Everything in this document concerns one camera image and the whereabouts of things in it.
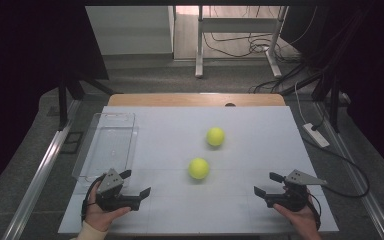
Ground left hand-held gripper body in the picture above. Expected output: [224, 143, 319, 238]
[94, 168, 142, 213]

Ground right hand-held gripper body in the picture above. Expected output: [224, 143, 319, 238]
[264, 169, 328, 213]

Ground clear plastic container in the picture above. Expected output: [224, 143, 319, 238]
[71, 112, 139, 188]

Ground yellow tennis ball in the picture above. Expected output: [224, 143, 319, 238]
[205, 126, 226, 148]
[187, 157, 211, 181]

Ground person's right hand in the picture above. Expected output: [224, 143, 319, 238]
[273, 193, 320, 236]

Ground person's left hand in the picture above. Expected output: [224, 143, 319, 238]
[84, 181, 132, 233]

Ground white table mat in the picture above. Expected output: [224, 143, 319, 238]
[57, 105, 340, 234]

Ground black floor plate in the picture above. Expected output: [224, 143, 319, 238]
[59, 131, 84, 155]

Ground white power strip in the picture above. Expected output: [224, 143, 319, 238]
[302, 122, 331, 149]

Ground black metal stand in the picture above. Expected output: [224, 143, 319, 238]
[311, 9, 348, 134]
[58, 71, 121, 131]

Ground wooden table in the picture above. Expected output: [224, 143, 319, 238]
[107, 93, 287, 108]

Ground black curtain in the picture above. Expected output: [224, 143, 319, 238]
[0, 0, 109, 201]
[326, 0, 384, 184]

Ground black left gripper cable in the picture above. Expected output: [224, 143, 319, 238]
[80, 173, 106, 223]

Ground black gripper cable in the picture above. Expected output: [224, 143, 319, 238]
[80, 173, 106, 223]
[306, 189, 323, 231]

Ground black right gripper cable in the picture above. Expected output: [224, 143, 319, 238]
[306, 189, 323, 231]

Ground silver metal rail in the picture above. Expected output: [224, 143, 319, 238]
[314, 101, 384, 240]
[1, 99, 83, 240]

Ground long black power cable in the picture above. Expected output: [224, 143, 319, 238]
[301, 136, 371, 199]

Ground thin white cable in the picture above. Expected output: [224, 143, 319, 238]
[294, 81, 308, 125]

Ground black floor cables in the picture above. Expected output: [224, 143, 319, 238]
[248, 63, 324, 96]

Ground black cable bundle under desk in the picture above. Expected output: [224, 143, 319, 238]
[202, 5, 301, 64]

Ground white desk frame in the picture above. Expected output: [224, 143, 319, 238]
[194, 5, 289, 79]

